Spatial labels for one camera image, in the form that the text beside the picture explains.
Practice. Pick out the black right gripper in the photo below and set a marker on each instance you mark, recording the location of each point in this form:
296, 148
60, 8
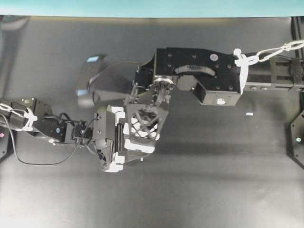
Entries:
146, 113

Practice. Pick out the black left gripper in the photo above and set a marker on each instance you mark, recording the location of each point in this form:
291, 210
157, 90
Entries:
104, 138

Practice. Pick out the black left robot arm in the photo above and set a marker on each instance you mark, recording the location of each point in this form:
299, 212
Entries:
37, 119

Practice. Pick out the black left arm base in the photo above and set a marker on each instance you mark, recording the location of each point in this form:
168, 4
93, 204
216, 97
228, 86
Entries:
5, 144

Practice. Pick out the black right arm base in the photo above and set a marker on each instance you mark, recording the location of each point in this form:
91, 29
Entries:
296, 128

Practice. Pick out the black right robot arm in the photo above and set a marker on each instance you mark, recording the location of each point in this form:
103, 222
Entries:
215, 79

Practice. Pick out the black aluminium frame rail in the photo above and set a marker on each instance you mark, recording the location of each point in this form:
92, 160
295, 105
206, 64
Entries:
297, 34

